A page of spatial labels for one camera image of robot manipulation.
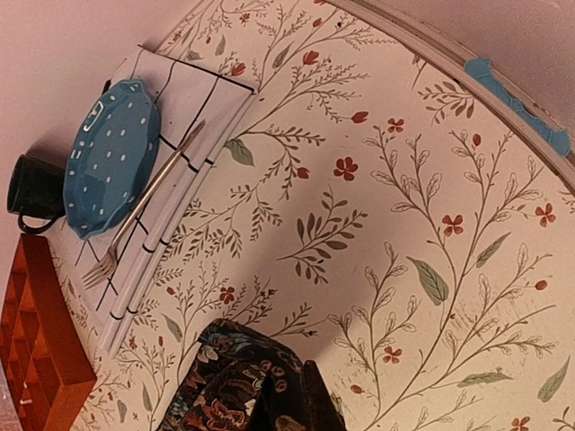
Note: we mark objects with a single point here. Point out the blue dotted plate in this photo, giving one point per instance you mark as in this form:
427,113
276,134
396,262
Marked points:
112,158

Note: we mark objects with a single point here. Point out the blue tape strip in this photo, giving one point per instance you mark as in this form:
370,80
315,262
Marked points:
480,70

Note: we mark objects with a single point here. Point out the white grid placemat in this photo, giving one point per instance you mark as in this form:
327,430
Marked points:
184,95

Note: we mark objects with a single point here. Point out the orange wooden compartment tray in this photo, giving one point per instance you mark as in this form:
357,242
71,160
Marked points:
47,371

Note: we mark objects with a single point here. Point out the silver fork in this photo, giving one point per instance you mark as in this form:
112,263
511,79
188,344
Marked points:
109,262

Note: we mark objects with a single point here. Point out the dark floral tie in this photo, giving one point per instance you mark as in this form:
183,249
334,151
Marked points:
241,379

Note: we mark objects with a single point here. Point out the dark green mug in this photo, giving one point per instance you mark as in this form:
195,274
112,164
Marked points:
35,194

